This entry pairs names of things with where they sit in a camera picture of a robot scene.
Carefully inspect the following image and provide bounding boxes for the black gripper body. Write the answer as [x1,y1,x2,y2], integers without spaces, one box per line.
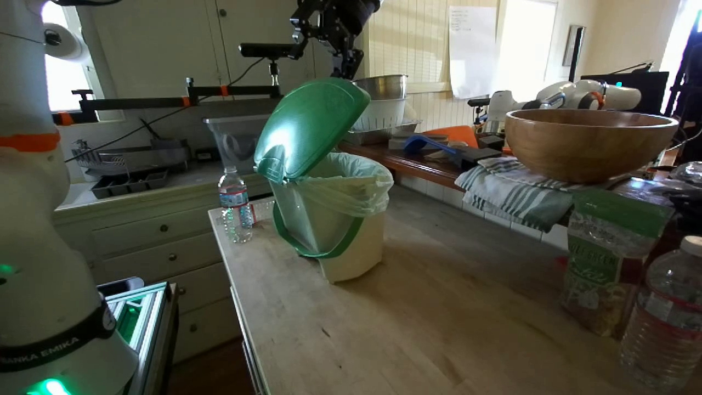
[292,0,384,44]

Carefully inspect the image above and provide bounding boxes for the white plastic bin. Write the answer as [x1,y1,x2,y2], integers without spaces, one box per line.
[317,209,391,285]

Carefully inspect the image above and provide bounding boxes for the metal mixing bowl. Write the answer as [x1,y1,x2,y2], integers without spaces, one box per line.
[352,73,409,103]

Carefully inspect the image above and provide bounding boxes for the white ribbed container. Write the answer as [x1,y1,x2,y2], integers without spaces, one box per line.
[348,97,407,135]

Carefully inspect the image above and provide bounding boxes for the wooden side shelf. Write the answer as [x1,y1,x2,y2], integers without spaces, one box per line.
[340,141,468,190]

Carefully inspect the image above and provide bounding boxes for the blue cloth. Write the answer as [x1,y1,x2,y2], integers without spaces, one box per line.
[399,134,473,168]

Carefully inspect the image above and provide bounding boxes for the orange cloth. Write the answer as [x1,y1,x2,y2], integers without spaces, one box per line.
[421,123,482,148]

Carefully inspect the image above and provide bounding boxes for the clear plastic bag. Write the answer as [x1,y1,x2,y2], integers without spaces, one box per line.
[204,111,269,175]

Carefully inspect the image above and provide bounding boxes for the white plastic jug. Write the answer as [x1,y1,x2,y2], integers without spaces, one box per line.
[485,87,523,135]

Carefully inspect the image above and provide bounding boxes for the small clear water bottle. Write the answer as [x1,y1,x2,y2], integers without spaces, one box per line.
[215,165,257,245]

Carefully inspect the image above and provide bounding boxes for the striped dish towel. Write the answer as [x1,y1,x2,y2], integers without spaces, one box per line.
[451,153,580,234]

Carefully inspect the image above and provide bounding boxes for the dark metal dish rack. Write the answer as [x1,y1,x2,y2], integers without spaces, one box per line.
[69,135,192,202]

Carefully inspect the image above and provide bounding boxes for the white bottles lying down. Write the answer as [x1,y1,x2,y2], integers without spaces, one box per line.
[535,77,645,114]

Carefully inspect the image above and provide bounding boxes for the large wooden bowl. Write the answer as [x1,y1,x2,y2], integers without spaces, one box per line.
[502,108,682,187]

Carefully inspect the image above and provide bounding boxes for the cream cabinet with drawers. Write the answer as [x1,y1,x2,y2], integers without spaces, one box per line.
[49,172,253,366]

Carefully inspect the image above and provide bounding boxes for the white paper towel roll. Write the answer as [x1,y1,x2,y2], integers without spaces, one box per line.
[41,19,87,62]

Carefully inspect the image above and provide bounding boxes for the black monitor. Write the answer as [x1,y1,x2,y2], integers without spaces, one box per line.
[579,68,670,116]

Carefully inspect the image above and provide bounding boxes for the green snack bag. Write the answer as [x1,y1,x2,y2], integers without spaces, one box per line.
[558,187,675,340]

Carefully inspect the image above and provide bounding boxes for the large clear water bottle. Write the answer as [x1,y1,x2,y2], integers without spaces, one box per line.
[613,233,702,390]

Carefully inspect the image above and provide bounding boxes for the white wall paper sheet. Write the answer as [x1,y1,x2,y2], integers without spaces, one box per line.
[445,5,502,100]

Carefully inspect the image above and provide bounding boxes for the green bin carry handle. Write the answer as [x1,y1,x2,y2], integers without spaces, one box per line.
[269,197,368,262]

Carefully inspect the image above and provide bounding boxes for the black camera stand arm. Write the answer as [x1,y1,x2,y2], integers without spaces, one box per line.
[49,57,284,126]

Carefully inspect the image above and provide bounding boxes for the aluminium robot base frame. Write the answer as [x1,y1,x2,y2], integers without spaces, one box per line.
[97,279,182,395]

